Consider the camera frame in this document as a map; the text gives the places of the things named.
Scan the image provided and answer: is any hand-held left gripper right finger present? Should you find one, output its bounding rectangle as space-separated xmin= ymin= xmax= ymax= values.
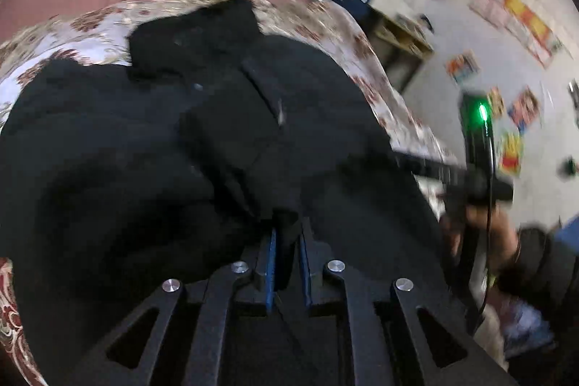
xmin=296 ymin=228 xmax=521 ymax=386

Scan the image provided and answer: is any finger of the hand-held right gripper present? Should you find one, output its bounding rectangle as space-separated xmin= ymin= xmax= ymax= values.
xmin=393 ymin=148 xmax=471 ymax=188

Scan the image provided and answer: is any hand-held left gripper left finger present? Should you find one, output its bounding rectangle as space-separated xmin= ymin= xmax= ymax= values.
xmin=68 ymin=228 xmax=279 ymax=386

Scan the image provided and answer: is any black garment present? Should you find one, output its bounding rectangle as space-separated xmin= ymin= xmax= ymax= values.
xmin=0 ymin=0 xmax=457 ymax=386

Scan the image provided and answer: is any person's right forearm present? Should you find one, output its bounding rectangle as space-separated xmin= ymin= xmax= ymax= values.
xmin=491 ymin=214 xmax=579 ymax=319

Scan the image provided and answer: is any person's right hand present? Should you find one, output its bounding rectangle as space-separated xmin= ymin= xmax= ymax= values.
xmin=441 ymin=202 xmax=521 ymax=278

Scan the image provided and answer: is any wooden shelf unit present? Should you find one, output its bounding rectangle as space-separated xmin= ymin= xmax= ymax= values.
xmin=370 ymin=13 xmax=435 ymax=94

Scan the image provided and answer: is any floral bedspread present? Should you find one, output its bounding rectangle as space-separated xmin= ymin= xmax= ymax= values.
xmin=0 ymin=0 xmax=460 ymax=386

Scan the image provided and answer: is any yellow wall poster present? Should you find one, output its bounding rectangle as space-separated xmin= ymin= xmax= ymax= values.
xmin=498 ymin=130 xmax=524 ymax=177

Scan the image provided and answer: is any narrow colourful wall poster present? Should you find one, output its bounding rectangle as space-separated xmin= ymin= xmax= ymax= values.
xmin=486 ymin=88 xmax=506 ymax=118

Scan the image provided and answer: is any small colourful wall poster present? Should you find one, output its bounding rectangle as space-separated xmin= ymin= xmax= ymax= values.
xmin=507 ymin=85 xmax=542 ymax=136
xmin=445 ymin=51 xmax=481 ymax=86

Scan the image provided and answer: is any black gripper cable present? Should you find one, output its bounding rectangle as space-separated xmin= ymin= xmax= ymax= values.
xmin=473 ymin=128 xmax=496 ymax=328

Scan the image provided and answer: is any large multicoloured wall poster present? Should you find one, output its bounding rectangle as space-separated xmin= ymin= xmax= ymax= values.
xmin=468 ymin=0 xmax=567 ymax=69

